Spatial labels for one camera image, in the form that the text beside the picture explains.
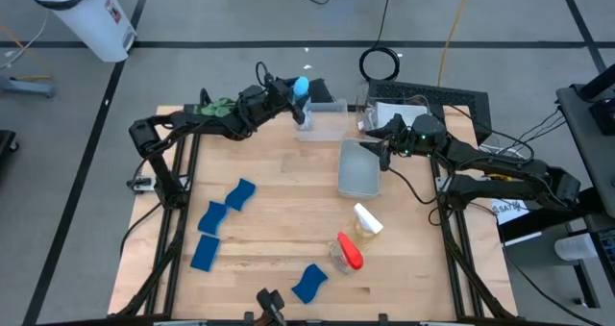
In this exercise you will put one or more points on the green plant in white pot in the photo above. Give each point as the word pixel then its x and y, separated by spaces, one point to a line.
pixel 218 107

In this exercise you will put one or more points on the grey stand base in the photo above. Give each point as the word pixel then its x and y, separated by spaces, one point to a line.
pixel 29 86

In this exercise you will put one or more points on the white trash can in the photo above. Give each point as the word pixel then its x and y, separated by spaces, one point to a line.
pixel 91 23

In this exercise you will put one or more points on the black metal table frame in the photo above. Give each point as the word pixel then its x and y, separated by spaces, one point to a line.
pixel 154 274

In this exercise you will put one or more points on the white paper sign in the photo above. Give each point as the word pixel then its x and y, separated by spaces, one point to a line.
pixel 509 209

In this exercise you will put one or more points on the rectangular blue sponge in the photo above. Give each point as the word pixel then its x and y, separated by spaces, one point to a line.
pixel 205 253

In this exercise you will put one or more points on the wavy blue sponge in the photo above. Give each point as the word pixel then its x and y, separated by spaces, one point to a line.
pixel 240 194
pixel 213 218
pixel 310 283

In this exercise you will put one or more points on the large clear plastic bin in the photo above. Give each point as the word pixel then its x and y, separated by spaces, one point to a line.
pixel 363 114

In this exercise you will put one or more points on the grey plastic bin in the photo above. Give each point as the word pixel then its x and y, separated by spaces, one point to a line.
pixel 358 172

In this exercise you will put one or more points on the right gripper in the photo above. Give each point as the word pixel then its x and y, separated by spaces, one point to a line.
pixel 406 141

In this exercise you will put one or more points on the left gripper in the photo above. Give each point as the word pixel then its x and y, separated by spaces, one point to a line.
pixel 278 95

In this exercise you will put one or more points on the white cylinder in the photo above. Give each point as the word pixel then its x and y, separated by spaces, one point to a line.
pixel 574 246

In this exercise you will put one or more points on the black handheld object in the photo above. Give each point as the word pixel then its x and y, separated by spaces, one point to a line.
pixel 270 301

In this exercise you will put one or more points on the white cloth tag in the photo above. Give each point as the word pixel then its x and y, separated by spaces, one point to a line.
pixel 360 125

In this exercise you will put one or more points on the grey waffle towel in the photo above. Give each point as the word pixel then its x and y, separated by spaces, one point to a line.
pixel 408 114

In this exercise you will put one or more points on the black perforated panel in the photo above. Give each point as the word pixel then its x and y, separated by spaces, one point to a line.
pixel 456 100

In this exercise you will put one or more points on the air freshener can blue cap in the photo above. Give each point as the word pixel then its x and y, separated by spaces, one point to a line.
pixel 301 88

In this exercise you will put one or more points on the spray bottle white nozzle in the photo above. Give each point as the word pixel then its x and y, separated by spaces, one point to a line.
pixel 367 218

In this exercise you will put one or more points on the black triangular panel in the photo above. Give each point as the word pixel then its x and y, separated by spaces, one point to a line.
pixel 321 91

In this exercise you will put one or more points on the small frosted plastic bin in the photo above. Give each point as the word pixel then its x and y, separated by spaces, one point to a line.
pixel 327 124

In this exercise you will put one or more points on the Windex bottle red nozzle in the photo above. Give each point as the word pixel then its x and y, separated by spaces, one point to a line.
pixel 351 253

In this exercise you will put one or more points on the dark grey equipment cart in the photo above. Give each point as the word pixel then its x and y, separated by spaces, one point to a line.
pixel 588 143

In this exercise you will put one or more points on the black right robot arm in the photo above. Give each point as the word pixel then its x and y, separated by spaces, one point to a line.
pixel 504 169

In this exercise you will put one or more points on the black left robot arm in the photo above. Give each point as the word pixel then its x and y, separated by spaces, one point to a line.
pixel 202 121

